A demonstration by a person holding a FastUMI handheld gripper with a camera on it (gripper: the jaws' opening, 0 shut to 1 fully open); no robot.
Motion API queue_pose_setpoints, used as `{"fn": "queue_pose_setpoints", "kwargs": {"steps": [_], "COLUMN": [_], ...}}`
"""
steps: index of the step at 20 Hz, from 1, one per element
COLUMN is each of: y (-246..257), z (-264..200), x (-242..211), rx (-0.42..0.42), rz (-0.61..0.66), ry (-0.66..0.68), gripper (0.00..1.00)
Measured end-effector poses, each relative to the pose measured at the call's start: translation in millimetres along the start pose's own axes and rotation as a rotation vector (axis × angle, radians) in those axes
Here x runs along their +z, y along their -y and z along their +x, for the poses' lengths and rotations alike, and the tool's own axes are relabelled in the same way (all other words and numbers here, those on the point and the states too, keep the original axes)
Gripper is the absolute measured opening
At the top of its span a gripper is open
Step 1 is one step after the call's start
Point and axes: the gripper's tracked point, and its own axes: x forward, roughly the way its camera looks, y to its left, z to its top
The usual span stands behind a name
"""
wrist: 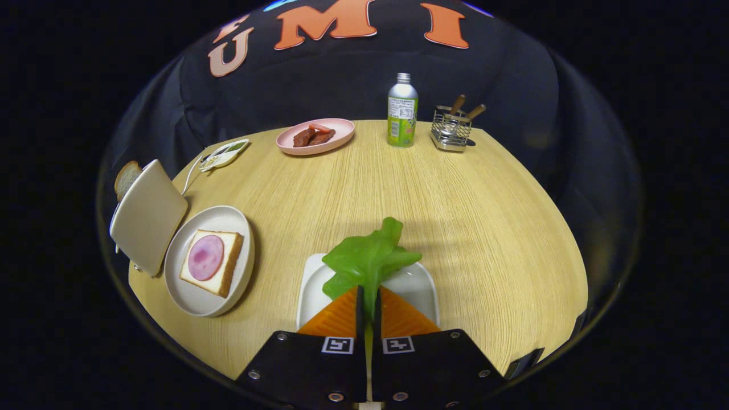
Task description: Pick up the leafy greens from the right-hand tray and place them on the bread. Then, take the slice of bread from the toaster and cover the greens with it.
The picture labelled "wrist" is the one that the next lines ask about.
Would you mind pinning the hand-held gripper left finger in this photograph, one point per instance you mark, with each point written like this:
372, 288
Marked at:
307, 364

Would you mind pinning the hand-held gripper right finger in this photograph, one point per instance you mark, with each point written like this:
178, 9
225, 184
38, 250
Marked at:
427, 364

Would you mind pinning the green lettuce leaf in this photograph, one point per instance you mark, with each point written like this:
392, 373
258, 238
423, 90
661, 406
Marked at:
364, 256

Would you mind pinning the toasted bread slice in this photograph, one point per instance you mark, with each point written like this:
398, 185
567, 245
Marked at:
126, 176

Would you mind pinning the square white plate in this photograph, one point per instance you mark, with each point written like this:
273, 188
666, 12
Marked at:
411, 285

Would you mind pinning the round white plate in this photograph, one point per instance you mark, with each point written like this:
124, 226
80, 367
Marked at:
189, 295

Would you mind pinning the white bread slice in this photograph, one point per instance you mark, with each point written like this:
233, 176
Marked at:
229, 245

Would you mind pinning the pink ham slice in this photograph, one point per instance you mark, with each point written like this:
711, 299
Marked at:
205, 257

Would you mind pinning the white toaster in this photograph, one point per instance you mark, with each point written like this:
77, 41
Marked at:
148, 216

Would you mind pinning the heap of yellow soybeans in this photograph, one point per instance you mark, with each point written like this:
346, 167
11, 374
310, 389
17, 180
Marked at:
209, 164

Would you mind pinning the white divided dish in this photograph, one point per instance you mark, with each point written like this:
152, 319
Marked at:
220, 158

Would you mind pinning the dark red meat slice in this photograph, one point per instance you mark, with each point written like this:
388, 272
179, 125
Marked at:
303, 137
323, 137

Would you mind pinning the heap of green beans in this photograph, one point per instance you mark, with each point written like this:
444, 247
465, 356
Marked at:
234, 147

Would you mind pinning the pink plate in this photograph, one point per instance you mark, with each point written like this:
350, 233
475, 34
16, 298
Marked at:
343, 131

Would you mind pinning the light red meat strip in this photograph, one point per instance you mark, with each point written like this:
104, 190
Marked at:
319, 127

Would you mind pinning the silver bottle with green label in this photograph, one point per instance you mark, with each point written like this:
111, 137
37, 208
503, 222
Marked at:
402, 125

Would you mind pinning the black backdrop cloth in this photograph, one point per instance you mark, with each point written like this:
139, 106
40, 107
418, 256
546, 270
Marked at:
342, 85

